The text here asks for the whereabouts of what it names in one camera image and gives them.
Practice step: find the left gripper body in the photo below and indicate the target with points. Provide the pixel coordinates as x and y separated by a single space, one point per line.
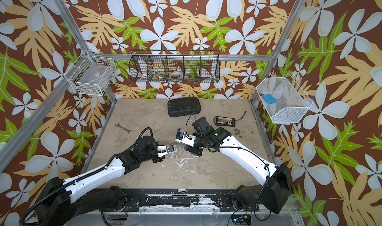
153 153

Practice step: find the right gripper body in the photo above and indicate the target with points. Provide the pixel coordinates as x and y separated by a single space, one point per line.
199 143

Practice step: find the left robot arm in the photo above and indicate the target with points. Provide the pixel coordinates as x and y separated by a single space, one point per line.
62 200

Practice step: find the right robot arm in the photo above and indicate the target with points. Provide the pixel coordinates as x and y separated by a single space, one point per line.
274 181

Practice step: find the black plastic case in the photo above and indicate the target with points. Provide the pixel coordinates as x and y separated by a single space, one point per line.
183 106

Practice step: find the small steel wrench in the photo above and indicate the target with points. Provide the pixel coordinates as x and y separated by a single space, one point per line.
123 128

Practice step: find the blue object in basket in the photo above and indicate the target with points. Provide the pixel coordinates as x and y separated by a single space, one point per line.
269 99

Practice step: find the white mesh basket right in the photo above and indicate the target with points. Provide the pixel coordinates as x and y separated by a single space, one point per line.
292 102

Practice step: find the battery charging board with wires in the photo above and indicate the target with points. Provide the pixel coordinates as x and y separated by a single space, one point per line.
227 121

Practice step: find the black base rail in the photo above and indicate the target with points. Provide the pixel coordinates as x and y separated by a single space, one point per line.
137 199

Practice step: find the black wire basket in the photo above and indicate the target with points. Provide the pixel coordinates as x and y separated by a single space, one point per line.
175 66

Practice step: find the white wire basket left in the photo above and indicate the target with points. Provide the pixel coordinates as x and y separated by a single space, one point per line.
90 74

